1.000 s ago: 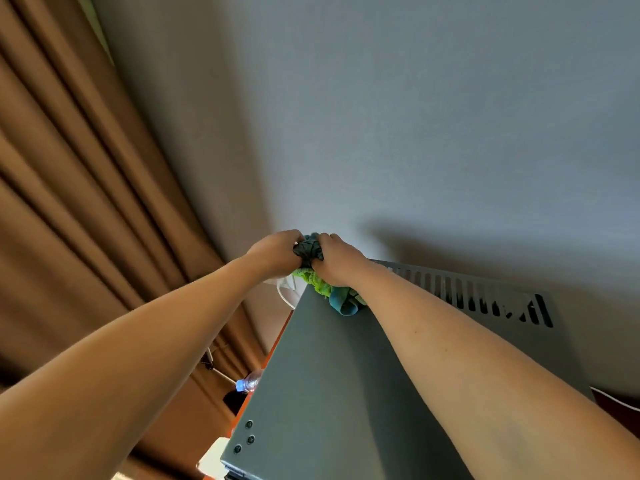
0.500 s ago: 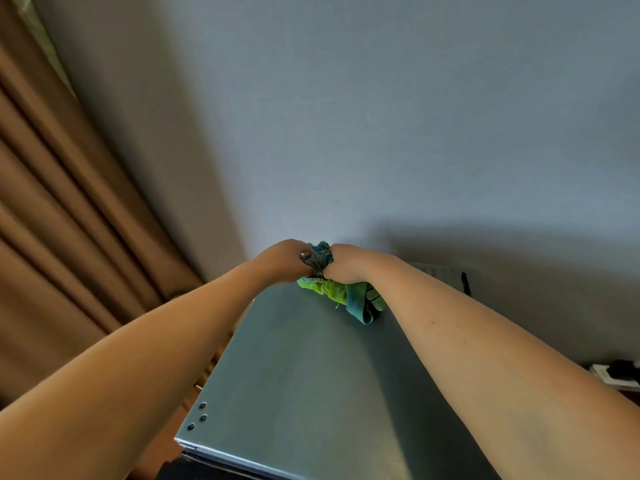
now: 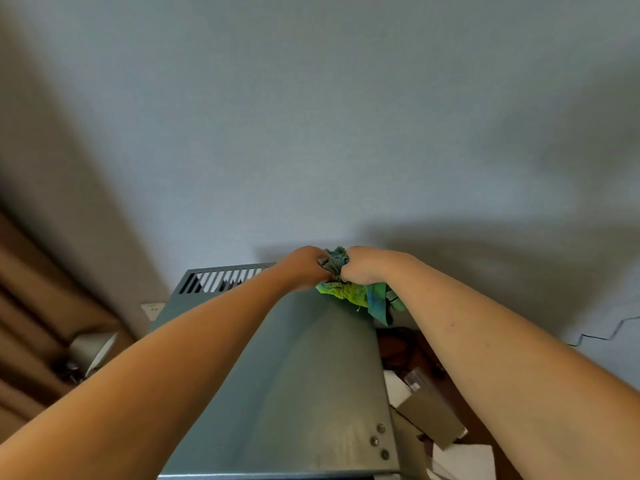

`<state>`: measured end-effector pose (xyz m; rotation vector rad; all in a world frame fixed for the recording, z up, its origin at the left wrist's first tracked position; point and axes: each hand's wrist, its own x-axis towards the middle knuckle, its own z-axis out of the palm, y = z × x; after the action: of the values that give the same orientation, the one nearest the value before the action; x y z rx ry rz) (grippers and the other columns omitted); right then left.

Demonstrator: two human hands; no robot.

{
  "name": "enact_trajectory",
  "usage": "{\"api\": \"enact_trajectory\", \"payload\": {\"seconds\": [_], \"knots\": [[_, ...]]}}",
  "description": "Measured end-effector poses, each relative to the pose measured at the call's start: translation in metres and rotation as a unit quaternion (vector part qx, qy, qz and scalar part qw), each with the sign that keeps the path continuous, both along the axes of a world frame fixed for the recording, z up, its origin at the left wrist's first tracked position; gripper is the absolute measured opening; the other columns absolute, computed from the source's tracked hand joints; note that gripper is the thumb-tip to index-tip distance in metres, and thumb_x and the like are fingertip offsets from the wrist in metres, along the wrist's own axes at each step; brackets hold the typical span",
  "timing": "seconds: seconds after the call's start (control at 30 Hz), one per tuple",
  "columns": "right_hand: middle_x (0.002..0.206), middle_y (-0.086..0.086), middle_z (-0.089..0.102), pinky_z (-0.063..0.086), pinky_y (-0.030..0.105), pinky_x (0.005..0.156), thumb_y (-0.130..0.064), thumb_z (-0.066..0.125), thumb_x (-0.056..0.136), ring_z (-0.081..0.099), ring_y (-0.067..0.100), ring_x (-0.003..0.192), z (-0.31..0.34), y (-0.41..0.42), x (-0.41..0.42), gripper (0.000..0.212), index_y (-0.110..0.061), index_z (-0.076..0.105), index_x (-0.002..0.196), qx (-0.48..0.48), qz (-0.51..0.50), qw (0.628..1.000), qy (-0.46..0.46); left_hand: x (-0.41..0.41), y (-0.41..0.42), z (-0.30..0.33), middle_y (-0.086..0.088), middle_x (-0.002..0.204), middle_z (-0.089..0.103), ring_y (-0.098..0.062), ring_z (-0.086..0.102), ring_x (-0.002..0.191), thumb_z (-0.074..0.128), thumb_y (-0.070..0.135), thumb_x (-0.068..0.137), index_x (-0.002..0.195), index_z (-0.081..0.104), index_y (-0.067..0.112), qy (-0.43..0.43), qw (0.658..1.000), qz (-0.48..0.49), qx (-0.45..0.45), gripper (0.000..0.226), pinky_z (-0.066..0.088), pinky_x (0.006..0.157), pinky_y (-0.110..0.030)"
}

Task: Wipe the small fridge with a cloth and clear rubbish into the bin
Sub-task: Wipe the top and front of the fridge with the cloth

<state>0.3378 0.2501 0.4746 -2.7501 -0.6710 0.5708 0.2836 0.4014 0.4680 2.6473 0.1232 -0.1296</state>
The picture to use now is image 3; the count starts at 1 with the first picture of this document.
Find person's left hand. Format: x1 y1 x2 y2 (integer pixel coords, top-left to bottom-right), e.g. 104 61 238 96
275 246 334 291

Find person's right hand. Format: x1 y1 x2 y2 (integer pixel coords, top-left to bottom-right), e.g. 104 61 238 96
339 246 401 286

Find green blue cleaning cloth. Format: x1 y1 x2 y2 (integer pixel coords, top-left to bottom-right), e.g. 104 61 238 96
315 246 407 327

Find grey mini fridge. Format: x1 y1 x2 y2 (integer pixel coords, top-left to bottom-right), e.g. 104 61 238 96
149 262 404 480

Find brown cardboard pieces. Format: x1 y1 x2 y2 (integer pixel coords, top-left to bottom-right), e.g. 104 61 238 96
395 384 467 451

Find white paper slip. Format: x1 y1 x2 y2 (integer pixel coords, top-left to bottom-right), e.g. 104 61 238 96
431 443 497 480

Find person's left forearm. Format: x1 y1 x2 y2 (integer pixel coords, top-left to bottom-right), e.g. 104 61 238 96
0 267 302 480

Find person's right forearm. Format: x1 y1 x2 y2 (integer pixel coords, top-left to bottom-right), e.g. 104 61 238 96
385 254 640 480

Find grey metal lamp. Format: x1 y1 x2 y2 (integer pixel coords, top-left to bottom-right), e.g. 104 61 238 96
65 331 119 381

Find brown curtain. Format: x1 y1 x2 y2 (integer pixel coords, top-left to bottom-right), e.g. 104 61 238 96
0 209 137 445

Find black power cable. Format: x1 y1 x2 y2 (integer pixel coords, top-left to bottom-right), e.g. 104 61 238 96
377 328 446 377

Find thin cable on wall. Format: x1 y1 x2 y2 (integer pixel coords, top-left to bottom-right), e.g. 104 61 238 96
567 314 640 349

